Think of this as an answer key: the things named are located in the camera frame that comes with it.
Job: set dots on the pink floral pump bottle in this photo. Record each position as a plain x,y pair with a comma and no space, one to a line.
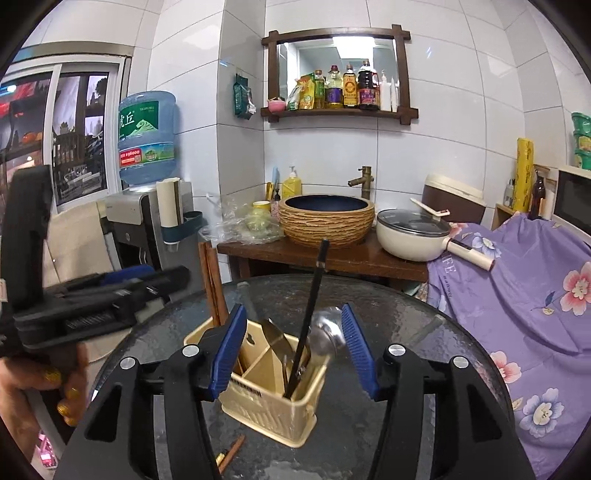
276,206

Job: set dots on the sliding window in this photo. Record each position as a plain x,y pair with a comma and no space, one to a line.
69,138

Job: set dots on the brown glass bottle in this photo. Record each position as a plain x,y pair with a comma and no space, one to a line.
536,201

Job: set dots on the person's left hand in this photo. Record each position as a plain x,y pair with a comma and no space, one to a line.
27,392

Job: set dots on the blue water jug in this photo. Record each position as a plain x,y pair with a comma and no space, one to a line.
147,138

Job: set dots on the teal wall holder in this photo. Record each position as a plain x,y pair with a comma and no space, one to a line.
184,226

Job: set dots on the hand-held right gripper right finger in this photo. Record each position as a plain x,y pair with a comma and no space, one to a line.
358,350

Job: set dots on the green instant noodle cup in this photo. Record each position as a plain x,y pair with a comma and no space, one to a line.
583,142
584,159
582,123

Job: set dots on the yellow soap pump bottle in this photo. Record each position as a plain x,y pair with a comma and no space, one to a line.
292,187

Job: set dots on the wooden framed mirror shelf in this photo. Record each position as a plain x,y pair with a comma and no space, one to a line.
401,69

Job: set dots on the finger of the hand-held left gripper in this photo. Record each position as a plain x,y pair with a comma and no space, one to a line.
129,273
161,282

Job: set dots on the cream frying pan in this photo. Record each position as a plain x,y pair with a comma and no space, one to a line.
406,242

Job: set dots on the small clear bottle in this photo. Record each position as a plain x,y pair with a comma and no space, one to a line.
509,196

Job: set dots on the clear plastic bag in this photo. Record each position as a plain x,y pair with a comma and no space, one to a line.
226,221

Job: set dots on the dark soy sauce bottle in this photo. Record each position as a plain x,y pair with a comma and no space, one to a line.
368,90

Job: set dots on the yellow cup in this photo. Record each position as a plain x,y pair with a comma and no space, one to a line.
261,212

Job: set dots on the metal ladle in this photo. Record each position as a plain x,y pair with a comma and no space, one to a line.
328,332

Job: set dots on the dark wooden vanity table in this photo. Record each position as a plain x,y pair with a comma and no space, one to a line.
351,261

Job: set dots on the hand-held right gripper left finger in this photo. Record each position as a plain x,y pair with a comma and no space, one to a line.
228,350

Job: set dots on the yellow wrap roll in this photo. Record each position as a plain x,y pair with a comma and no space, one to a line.
524,175

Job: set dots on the metal spatula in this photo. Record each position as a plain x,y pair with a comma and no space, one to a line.
277,341

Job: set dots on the woven pattern sink basin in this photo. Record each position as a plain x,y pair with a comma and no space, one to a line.
325,228

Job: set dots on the green yellow pouch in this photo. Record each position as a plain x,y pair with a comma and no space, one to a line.
293,94

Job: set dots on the black chopstick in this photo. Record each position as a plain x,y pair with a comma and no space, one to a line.
310,304

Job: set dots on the grey water dispenser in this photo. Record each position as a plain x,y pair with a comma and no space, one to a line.
134,230

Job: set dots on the purple label oil bottle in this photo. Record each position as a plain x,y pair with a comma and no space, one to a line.
334,92

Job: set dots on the brown wooden chopstick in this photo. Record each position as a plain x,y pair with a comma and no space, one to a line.
208,281
232,453

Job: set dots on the glass pan lid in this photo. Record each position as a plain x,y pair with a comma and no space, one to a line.
411,221

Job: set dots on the white squeeze bottle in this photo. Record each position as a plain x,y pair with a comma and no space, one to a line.
395,97
385,94

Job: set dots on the wooden crate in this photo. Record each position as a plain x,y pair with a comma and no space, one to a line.
501,214

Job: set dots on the yellow bag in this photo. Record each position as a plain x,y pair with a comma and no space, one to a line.
306,94

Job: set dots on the green oil bottle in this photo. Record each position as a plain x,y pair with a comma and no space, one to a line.
319,92

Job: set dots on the brown rice cooker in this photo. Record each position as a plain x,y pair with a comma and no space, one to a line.
457,203

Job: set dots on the green packet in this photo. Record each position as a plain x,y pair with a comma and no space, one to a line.
242,97

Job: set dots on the bronze bamboo faucet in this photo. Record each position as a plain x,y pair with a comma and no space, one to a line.
365,177

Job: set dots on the purple floral cloth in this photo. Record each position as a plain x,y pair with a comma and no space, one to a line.
521,300

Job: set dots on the red patterned clothing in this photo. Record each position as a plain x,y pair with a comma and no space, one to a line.
46,450

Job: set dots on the beige plastic utensil holder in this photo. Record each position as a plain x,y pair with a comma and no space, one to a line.
272,415

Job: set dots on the amber yellow label bottle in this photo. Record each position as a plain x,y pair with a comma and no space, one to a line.
351,90

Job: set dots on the white rice paddle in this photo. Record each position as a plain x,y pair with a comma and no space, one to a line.
427,206

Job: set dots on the blue toothbrush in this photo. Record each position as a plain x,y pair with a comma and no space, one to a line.
275,177

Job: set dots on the white microwave oven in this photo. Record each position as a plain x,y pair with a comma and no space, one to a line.
575,198

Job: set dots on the pink bowl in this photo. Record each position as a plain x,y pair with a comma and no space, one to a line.
277,106

